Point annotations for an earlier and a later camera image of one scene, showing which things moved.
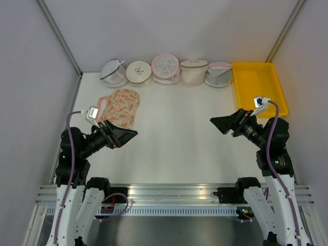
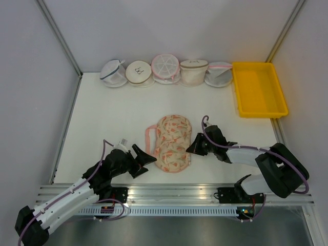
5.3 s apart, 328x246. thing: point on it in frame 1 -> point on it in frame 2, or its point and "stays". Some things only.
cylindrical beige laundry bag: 193,72 stays
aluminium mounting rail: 171,194 stays
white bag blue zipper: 113,74 stays
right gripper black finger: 225,123 -> 200,146
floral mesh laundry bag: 121,107 -> 169,142
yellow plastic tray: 254,79 stays
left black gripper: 115,136 -> 142,159
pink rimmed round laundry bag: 165,68 stays
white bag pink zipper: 219,74 stays
